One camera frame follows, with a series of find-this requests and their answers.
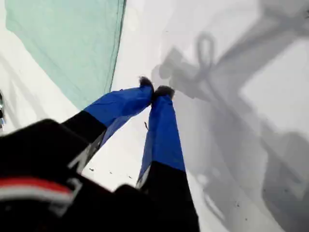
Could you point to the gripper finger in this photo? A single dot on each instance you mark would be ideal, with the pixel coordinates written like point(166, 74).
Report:
point(116, 106)
point(164, 135)

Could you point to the pale green T-shirt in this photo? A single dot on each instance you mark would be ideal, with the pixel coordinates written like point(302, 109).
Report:
point(72, 48)

